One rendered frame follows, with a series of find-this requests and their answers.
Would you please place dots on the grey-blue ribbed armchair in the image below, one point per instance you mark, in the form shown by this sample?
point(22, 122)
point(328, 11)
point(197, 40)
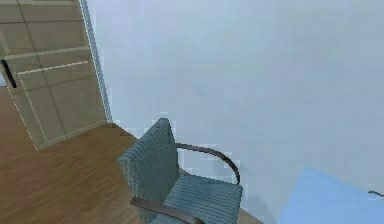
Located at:
point(160, 173)

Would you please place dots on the beige panelled room door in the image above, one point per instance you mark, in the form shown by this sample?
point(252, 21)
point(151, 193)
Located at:
point(56, 86)

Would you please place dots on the light blue table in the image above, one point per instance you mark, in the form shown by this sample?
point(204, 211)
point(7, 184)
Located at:
point(333, 203)

